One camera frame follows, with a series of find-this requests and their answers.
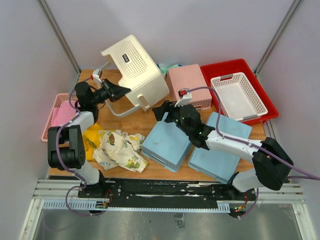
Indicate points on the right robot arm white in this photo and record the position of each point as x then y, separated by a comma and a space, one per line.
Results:
271, 164

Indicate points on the large cream laundry basket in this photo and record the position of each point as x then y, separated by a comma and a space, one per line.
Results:
139, 73

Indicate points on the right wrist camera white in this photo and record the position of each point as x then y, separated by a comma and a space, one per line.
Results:
185, 97

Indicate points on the pink basket with clothes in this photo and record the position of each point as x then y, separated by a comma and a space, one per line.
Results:
61, 97

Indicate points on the white perforated basket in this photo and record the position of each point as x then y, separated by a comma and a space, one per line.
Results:
239, 100

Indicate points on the red plastic tray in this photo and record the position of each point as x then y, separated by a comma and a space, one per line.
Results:
213, 70

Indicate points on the printed white baby cloth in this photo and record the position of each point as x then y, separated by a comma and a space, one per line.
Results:
119, 149

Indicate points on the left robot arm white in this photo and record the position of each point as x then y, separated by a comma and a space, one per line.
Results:
65, 145

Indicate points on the pink perforated basket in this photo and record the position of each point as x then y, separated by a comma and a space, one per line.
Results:
189, 77

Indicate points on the teal white sock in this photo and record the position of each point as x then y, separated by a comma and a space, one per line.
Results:
165, 69

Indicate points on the yellow cloth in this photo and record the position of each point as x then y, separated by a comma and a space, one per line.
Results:
91, 140

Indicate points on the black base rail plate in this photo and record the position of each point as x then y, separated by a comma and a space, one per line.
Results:
165, 194

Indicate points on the pink cloth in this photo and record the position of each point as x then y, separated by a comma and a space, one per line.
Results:
62, 114

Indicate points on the blue perforated basket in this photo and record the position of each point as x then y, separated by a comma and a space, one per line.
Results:
167, 145
217, 164

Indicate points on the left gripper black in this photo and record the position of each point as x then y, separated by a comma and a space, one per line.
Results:
114, 92

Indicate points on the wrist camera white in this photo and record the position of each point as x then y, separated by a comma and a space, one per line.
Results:
97, 77
185, 97

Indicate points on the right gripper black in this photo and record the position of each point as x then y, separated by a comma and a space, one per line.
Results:
167, 106

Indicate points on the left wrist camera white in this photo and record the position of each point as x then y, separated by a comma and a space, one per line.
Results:
97, 77

